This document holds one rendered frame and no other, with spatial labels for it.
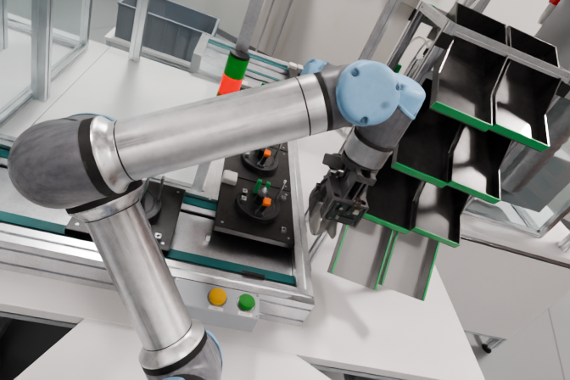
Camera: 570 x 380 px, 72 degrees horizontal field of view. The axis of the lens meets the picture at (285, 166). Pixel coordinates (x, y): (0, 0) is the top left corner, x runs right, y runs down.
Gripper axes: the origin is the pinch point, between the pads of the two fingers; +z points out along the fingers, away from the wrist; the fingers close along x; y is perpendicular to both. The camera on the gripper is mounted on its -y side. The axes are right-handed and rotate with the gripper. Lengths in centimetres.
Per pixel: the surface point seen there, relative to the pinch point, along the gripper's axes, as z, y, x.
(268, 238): 26.4, -20.5, -1.2
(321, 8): 36, -412, 66
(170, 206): 26.2, -23.4, -29.9
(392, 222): 3.5, -13.3, 24.2
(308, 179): 37, -71, 20
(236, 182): 25.2, -40.1, -12.6
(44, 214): 32, -16, -58
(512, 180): 11, -77, 109
